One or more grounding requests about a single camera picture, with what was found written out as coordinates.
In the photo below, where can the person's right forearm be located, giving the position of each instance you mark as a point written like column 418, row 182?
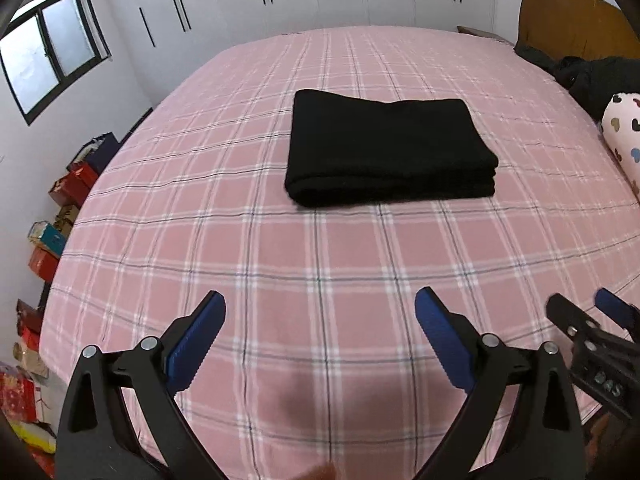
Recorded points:
column 597, row 442

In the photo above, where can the brown wooden headboard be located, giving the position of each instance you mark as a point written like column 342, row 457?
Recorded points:
column 565, row 25

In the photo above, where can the row of colourful boxes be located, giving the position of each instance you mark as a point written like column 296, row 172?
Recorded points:
column 45, row 260

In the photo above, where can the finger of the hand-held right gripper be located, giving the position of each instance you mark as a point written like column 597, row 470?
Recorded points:
column 565, row 310
column 615, row 306

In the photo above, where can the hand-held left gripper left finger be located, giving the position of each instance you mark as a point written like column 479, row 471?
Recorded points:
column 195, row 340

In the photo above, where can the white heart print pillow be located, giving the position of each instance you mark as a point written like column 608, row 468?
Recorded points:
column 625, row 130

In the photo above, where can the black pants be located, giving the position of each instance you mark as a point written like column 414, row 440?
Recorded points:
column 385, row 150

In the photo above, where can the dark clothing heap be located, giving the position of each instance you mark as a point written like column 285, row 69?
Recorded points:
column 600, row 80

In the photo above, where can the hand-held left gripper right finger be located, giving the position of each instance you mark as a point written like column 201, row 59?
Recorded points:
column 445, row 340

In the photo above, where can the black framed window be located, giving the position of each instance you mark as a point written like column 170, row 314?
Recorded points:
column 35, row 70

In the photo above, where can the dark blue bag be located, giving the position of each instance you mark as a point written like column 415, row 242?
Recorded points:
column 102, row 149

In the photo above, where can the pink plaid bed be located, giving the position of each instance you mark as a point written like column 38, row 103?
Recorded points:
column 320, row 285

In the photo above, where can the brown cloth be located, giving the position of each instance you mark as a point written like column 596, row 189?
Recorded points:
column 480, row 32

